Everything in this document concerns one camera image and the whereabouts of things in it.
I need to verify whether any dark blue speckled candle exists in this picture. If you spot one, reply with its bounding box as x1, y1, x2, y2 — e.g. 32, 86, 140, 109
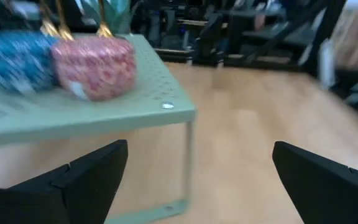
0, 30, 60, 96

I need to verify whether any pink speckled candle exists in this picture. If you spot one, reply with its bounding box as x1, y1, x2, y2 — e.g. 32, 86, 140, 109
50, 36, 137, 102

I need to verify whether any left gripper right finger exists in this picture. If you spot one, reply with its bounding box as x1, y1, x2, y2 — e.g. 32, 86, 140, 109
272, 141, 358, 224

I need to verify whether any green plant in white pot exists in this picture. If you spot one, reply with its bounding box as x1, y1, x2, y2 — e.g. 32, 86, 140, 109
79, 0, 140, 35

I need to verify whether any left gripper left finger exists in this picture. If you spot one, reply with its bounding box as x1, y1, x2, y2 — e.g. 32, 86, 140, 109
0, 139, 129, 224

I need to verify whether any green perforated metal shelf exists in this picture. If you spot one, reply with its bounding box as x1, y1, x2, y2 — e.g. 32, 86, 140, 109
0, 32, 198, 224

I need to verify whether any short gold candlestick holder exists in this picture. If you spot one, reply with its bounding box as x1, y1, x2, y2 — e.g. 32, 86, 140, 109
96, 0, 115, 39

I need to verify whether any medium gold candlestick holder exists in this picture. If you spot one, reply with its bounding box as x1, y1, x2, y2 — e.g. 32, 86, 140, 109
54, 0, 75, 42

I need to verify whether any tall gold candlestick holder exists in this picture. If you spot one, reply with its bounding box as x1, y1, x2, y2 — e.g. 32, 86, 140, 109
38, 0, 59, 39

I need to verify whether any black aluminium rail frame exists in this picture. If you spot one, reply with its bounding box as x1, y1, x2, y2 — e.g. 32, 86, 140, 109
154, 0, 358, 113

